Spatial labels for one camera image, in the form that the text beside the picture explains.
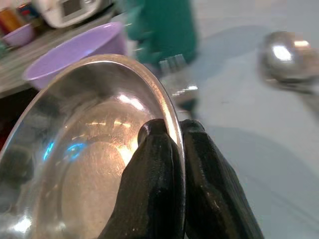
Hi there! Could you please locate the stainless steel fork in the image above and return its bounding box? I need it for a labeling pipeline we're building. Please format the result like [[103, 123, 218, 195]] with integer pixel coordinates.
[[159, 54, 200, 105]]

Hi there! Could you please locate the white rice cooker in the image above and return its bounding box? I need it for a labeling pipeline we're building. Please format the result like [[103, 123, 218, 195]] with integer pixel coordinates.
[[33, 0, 117, 28]]

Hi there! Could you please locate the green plastic pitcher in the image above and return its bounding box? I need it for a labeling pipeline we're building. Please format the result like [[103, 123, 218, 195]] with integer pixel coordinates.
[[126, 0, 199, 65]]

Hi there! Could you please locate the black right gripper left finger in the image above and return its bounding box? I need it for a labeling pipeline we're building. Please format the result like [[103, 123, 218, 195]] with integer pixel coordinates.
[[96, 119, 186, 239]]

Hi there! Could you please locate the orange jar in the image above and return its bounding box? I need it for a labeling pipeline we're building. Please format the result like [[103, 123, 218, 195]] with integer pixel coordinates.
[[0, 7, 23, 35]]

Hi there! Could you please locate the small purple plastic bowl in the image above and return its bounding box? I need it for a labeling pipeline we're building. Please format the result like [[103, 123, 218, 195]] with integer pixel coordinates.
[[1, 23, 35, 47]]

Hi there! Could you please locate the stainless steel bowl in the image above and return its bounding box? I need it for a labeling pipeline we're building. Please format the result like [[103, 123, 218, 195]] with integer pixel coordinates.
[[0, 54, 187, 239]]

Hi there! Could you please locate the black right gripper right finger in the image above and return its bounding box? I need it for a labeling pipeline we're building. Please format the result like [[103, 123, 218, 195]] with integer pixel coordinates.
[[178, 119, 265, 239]]

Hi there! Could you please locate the stainless steel spoon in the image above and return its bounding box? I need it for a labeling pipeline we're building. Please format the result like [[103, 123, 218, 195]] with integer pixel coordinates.
[[258, 31, 319, 118]]

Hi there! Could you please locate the large purple plastic bowl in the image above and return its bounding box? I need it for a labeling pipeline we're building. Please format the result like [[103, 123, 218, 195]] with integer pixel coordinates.
[[22, 21, 128, 91]]

